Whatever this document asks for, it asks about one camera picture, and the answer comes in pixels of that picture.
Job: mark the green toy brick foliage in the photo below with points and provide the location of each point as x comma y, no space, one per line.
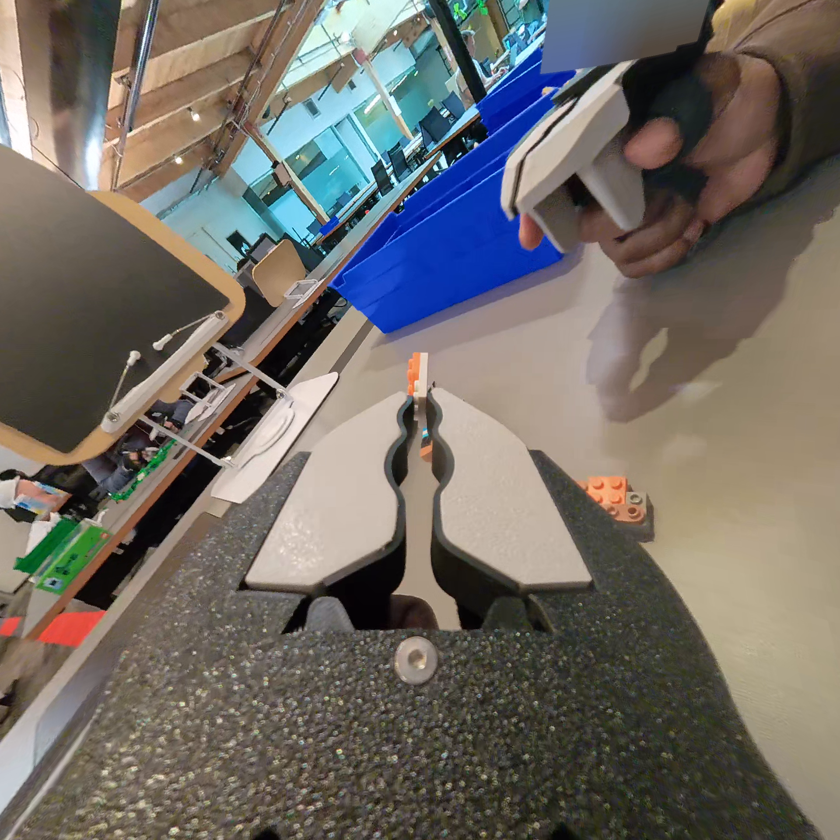
141,472

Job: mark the grey desk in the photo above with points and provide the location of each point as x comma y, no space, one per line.
590,394

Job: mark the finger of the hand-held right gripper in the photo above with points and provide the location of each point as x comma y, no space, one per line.
531,141
584,131

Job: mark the dark ceiling pipe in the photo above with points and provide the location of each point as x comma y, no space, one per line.
79,85

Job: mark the clear acrylic holder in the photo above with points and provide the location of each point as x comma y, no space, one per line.
300,289

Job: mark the small orange toy brick assembly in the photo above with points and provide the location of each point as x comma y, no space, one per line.
617,502

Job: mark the colourful printed box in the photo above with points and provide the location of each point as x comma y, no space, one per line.
33,495

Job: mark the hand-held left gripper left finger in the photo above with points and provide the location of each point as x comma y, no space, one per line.
321,518

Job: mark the green box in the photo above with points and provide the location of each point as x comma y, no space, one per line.
72,551

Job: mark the monitor with white stand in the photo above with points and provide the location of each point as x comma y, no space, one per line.
98,295

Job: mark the person's right hand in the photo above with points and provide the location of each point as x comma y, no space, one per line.
741,131

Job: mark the dark background monitor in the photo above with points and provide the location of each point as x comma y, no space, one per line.
239,243

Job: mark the row of black office chairs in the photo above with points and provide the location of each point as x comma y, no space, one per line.
420,144

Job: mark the black pole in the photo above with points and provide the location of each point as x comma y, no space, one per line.
459,46

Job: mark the blue plastic bin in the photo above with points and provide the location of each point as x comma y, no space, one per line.
505,92
459,249

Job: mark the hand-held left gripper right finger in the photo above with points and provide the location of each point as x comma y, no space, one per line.
512,518

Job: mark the red flat object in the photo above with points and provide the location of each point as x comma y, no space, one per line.
65,627

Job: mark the curved plywood board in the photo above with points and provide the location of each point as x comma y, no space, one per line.
279,272

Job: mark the white toy brick plate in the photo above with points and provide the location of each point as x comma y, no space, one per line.
423,387

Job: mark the orange toy brick plate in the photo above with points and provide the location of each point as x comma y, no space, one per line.
413,374

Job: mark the person's right forearm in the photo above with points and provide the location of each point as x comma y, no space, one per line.
787,79

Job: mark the wood-edged background table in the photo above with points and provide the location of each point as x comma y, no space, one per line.
289,315

